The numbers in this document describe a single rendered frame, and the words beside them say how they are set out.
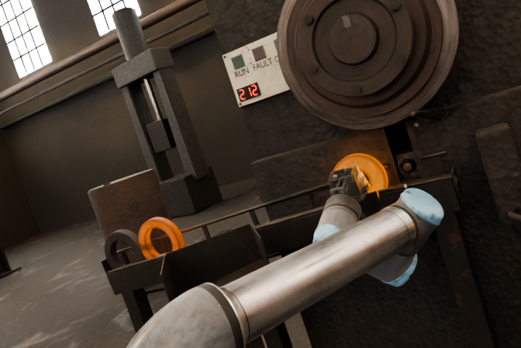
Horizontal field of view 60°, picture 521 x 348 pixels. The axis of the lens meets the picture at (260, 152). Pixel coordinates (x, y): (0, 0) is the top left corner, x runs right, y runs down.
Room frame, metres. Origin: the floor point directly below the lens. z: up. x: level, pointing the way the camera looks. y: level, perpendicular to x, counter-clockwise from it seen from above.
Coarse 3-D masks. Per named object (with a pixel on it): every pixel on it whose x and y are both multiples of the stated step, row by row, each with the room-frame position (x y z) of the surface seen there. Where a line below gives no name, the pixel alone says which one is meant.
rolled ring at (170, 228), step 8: (144, 224) 1.63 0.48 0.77; (152, 224) 1.61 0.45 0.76; (160, 224) 1.59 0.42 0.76; (168, 224) 1.59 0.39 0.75; (144, 232) 1.64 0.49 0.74; (168, 232) 1.58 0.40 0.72; (176, 232) 1.58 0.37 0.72; (144, 240) 1.64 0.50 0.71; (176, 240) 1.57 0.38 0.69; (144, 248) 1.65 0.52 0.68; (152, 248) 1.66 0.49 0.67; (176, 248) 1.58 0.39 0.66; (144, 256) 1.66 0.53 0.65; (152, 256) 1.64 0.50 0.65
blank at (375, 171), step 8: (344, 160) 1.28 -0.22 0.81; (352, 160) 1.27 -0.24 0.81; (360, 160) 1.26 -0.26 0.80; (368, 160) 1.25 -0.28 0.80; (376, 160) 1.25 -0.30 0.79; (336, 168) 1.29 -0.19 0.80; (360, 168) 1.26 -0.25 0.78; (368, 168) 1.25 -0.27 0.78; (376, 168) 1.24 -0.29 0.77; (384, 168) 1.26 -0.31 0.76; (368, 176) 1.25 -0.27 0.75; (376, 176) 1.24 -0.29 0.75; (384, 176) 1.24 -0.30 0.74; (376, 184) 1.25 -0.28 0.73; (384, 184) 1.24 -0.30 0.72; (368, 192) 1.26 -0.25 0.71
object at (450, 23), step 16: (288, 0) 1.26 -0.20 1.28; (448, 0) 1.09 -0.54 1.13; (288, 16) 1.26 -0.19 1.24; (448, 16) 1.09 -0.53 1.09; (448, 32) 1.10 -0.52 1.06; (448, 48) 1.10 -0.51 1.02; (288, 64) 1.28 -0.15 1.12; (448, 64) 1.10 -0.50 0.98; (288, 80) 1.29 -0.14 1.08; (432, 80) 1.13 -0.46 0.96; (304, 96) 1.28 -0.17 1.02; (416, 96) 1.15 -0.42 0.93; (432, 96) 1.13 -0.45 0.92; (320, 112) 1.26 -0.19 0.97; (400, 112) 1.17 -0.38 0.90; (352, 128) 1.23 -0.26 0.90; (368, 128) 1.21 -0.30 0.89
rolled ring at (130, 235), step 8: (120, 232) 1.69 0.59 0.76; (128, 232) 1.69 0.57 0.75; (112, 240) 1.71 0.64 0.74; (128, 240) 1.67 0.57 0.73; (136, 240) 1.67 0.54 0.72; (112, 248) 1.74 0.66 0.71; (136, 248) 1.66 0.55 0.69; (112, 256) 1.74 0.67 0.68; (136, 256) 1.67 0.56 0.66; (112, 264) 1.73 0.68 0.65; (120, 264) 1.74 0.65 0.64
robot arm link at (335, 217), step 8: (328, 208) 1.05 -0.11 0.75; (336, 208) 1.03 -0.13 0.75; (344, 208) 1.03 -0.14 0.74; (352, 208) 1.04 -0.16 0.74; (328, 216) 1.01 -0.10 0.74; (336, 216) 1.00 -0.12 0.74; (344, 216) 1.01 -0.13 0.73; (352, 216) 1.02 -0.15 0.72; (320, 224) 1.01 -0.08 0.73; (328, 224) 0.98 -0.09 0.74; (336, 224) 0.98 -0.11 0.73; (344, 224) 0.98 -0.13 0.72; (352, 224) 0.99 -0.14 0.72; (320, 232) 0.97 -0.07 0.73; (328, 232) 0.96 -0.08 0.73
